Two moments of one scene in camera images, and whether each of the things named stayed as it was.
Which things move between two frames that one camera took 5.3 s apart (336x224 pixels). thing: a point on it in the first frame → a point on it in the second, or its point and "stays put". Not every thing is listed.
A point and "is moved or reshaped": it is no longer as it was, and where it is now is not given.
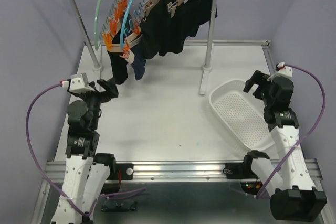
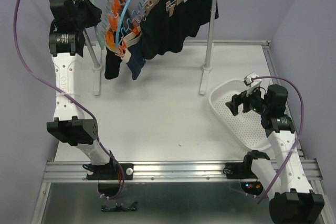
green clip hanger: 118,6 → 102,0
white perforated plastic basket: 242,114 stays put
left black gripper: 109,86 → 87,4
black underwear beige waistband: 119,63 is moved or reshaped
